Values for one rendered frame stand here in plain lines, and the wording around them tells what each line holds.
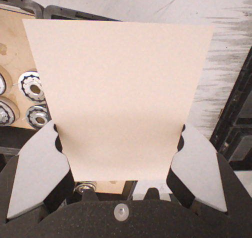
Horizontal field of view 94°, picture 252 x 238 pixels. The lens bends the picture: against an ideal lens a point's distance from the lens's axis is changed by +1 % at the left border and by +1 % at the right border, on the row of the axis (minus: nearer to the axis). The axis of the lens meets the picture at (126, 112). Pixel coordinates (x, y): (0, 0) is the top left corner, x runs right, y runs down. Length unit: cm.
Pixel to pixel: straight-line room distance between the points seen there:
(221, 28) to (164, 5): 23
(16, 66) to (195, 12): 61
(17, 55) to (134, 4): 40
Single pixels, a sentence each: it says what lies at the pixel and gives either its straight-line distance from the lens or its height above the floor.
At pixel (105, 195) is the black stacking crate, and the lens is 83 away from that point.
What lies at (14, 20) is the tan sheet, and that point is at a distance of 48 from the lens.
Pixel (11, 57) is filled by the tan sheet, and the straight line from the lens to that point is 50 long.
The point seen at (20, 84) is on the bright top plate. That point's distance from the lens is 47.
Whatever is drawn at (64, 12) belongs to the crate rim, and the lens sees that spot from 31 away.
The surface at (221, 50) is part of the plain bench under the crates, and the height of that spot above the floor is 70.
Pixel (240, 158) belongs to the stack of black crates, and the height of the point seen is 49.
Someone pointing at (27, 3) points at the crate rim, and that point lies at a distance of 34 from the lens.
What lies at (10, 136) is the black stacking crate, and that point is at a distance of 58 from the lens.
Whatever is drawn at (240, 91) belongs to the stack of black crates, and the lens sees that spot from 122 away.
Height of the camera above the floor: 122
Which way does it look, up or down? 62 degrees down
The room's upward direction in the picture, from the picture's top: 176 degrees clockwise
